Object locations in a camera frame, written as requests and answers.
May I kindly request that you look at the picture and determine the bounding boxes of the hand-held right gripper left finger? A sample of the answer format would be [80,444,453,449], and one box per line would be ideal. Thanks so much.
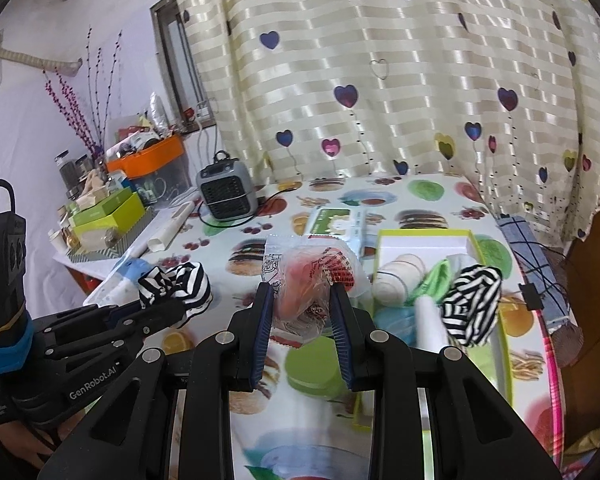
[37,282,276,480]

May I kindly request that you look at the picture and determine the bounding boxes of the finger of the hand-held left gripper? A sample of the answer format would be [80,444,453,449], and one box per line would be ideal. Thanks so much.
[45,302,191,356]
[32,302,148,333]

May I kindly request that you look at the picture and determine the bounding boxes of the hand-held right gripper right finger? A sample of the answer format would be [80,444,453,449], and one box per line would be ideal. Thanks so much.
[328,282,563,480]

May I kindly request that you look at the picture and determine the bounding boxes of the black white striped sock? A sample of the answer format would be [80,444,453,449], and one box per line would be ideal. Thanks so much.
[440,263,503,347]
[139,261,214,329]

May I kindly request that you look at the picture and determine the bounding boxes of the blue face mask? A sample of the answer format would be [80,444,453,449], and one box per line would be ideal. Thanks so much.
[375,305,421,346]

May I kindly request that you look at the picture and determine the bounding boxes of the clear packet pink contents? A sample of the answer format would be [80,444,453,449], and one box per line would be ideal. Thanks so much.
[262,235,368,336]

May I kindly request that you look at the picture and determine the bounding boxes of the beige sock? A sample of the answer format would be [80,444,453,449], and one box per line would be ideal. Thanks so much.
[371,254,427,307]

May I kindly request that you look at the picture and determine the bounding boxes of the white cloth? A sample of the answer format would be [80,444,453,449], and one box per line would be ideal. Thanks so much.
[414,296,451,356]

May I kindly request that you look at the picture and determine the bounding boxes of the green cloth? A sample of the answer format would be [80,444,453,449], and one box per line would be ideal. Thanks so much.
[407,255,461,306]

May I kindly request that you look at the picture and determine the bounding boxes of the white box green edges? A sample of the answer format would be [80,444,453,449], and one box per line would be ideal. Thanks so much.
[355,229,515,433]

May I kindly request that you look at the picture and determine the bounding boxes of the person's left hand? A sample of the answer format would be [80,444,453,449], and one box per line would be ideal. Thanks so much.
[0,412,68,468]

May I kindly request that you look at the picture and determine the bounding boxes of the white blue tissue pack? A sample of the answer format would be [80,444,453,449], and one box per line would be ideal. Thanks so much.
[82,257,153,311]

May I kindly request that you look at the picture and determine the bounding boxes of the green jar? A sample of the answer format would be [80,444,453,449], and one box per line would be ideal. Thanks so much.
[285,337,351,401]

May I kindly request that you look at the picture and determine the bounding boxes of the chevron pattern box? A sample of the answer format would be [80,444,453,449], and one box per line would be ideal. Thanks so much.
[67,210,158,263]

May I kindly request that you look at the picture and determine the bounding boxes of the white paper roll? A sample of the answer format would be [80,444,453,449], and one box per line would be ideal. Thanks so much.
[147,201,196,252]

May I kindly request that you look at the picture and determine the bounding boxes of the lime green cardboard box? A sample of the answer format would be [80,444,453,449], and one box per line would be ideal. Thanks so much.
[70,191,146,231]

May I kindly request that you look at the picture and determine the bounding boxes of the wet wipes pack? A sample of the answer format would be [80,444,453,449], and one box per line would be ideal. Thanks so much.
[304,207,381,256]

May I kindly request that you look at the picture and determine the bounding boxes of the clear plastic box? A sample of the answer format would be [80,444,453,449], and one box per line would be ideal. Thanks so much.
[130,157,192,206]

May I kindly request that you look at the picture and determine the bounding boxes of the grey space heater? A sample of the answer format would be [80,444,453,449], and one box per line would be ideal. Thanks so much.
[196,150,259,222]

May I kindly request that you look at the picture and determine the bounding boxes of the orange box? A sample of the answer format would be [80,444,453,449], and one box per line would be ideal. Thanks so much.
[105,136,186,179]

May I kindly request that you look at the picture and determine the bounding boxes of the fruit print tablecloth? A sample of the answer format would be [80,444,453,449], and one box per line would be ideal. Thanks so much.
[82,175,566,480]

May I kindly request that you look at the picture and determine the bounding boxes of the pile of assorted packets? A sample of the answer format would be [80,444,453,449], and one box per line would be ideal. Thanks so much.
[112,92,181,153]

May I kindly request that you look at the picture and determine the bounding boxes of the black binder clip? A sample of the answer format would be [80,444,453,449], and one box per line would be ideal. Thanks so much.
[519,284,542,312]

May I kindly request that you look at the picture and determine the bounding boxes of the blue plaid cloth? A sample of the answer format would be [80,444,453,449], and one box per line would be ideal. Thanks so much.
[497,215,573,331]

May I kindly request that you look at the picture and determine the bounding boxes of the purple flower branches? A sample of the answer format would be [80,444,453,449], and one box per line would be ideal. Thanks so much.
[42,27,126,161]

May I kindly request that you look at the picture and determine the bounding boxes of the pink table edge band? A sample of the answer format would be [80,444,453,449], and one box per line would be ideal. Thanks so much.
[539,310,568,461]

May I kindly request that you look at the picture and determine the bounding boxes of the brown wooden cabinet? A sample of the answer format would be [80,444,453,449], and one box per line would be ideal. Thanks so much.
[565,185,600,461]

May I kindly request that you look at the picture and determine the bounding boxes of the heart print curtain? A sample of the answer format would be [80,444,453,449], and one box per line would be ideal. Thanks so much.
[167,0,600,251]

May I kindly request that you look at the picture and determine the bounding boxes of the black heater cable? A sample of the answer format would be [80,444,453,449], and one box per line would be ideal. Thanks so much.
[200,182,301,233]

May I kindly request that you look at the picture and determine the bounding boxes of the window frame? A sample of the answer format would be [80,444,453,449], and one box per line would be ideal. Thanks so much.
[150,0,216,131]

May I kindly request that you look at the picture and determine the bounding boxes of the white wall pipe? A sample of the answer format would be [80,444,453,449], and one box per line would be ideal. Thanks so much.
[0,30,83,78]

